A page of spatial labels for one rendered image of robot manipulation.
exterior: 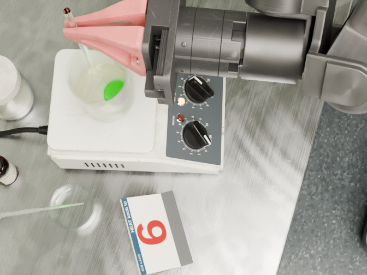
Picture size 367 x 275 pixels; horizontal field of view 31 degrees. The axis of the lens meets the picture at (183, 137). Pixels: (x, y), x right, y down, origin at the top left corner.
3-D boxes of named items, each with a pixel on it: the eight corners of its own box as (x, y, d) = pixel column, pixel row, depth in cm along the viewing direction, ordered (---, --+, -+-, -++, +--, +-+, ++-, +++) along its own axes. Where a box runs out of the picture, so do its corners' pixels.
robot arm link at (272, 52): (308, 96, 54) (304, 69, 59) (322, 17, 51) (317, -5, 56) (226, 88, 55) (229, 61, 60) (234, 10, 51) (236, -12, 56)
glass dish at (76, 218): (94, 182, 79) (90, 179, 77) (101, 226, 78) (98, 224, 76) (49, 191, 79) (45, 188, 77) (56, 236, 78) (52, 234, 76)
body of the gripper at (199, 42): (146, 80, 52) (239, 89, 51) (161, -35, 54) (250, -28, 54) (152, 105, 58) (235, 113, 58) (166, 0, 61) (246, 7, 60)
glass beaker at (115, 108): (80, 73, 74) (64, 44, 66) (135, 70, 74) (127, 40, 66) (80, 133, 72) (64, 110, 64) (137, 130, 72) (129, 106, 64)
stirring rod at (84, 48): (106, 87, 72) (70, 6, 53) (105, 92, 72) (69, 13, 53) (100, 87, 72) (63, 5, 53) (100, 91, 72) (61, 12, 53)
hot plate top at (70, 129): (160, 53, 75) (159, 51, 74) (154, 155, 72) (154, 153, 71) (57, 51, 76) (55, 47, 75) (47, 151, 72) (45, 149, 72)
